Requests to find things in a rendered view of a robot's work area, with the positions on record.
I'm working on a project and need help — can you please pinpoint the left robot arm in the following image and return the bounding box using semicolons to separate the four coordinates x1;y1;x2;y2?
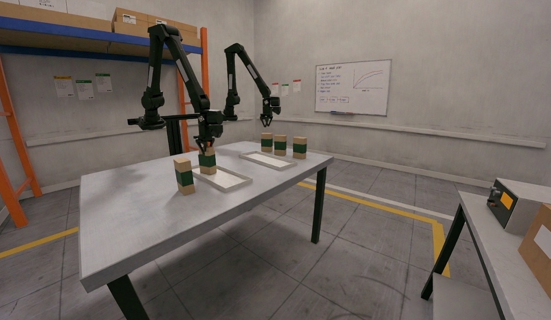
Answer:
222;43;281;117

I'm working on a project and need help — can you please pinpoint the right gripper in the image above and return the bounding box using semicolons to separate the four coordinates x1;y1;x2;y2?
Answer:
193;124;215;155

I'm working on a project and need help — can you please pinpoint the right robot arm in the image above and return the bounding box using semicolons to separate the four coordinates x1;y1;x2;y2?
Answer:
141;24;223;138

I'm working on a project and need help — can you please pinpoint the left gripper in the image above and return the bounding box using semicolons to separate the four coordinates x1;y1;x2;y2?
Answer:
260;106;273;128

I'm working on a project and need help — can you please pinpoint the white rectangular tray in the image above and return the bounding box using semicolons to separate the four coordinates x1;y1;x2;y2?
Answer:
239;151;298;171
191;164;253;193

